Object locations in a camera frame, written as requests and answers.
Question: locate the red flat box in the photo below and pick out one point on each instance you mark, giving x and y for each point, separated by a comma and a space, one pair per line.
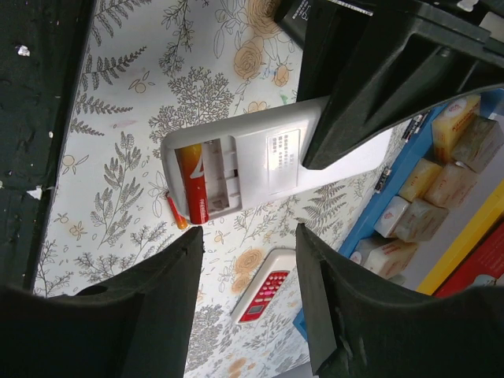
482, 267

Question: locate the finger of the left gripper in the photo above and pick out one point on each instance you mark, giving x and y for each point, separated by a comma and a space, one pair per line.
379, 63

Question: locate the white tissue pack right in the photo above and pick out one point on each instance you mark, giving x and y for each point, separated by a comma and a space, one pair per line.
384, 257

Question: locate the floral table mat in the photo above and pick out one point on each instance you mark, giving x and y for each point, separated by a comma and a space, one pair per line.
151, 67

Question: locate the black battery by shelf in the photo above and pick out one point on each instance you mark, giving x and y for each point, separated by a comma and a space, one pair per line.
382, 181
414, 126

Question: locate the yellow tissue pack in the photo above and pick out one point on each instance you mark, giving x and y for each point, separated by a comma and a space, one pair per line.
450, 125

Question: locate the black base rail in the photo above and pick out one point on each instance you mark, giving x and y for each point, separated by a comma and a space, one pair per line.
42, 46

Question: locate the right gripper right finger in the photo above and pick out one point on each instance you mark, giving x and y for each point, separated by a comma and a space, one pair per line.
361, 325

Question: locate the white tissue pack middle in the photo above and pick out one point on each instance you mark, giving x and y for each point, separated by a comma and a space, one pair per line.
389, 218

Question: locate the red battery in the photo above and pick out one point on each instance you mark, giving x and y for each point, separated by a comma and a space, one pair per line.
180, 221
190, 159

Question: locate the blue shelf unit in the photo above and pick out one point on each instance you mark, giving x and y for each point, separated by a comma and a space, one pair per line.
458, 210

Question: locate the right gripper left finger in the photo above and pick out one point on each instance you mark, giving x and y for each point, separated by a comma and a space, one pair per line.
135, 324

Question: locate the red white remote control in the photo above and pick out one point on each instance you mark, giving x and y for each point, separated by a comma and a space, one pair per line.
269, 278

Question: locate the black remote control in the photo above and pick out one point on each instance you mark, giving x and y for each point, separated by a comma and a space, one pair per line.
292, 16

